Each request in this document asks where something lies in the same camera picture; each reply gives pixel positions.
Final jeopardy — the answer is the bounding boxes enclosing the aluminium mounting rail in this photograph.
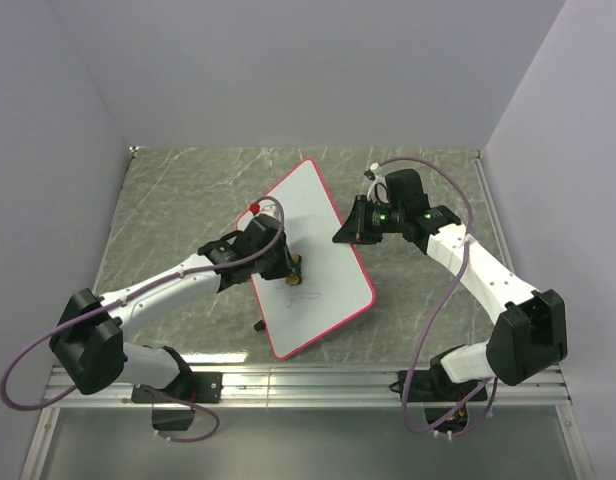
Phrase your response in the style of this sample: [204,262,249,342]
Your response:
[41,364,574,409]

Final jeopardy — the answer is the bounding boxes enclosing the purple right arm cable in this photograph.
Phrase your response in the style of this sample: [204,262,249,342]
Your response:
[402,156,499,440]

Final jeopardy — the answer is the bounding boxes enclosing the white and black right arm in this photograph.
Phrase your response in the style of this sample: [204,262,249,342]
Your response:
[332,164,568,400]

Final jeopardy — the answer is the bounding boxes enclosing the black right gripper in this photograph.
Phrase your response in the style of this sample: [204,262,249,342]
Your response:
[331,196,404,246]

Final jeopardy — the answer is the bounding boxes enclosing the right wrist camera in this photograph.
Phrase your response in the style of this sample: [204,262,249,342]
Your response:
[363,162,389,204]

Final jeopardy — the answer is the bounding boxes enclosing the yellow and black eraser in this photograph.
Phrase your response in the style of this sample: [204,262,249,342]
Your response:
[284,254,303,287]

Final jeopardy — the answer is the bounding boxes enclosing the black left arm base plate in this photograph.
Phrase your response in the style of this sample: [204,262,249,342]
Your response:
[131,371,223,404]

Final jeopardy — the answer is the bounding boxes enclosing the red-framed whiteboard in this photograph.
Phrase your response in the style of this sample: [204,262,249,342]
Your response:
[241,158,376,360]

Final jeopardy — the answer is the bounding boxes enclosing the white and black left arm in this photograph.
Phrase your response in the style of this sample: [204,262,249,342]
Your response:
[49,214,302,402]

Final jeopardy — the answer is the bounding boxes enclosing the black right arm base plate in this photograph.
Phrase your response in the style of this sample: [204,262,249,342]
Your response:
[388,367,488,403]

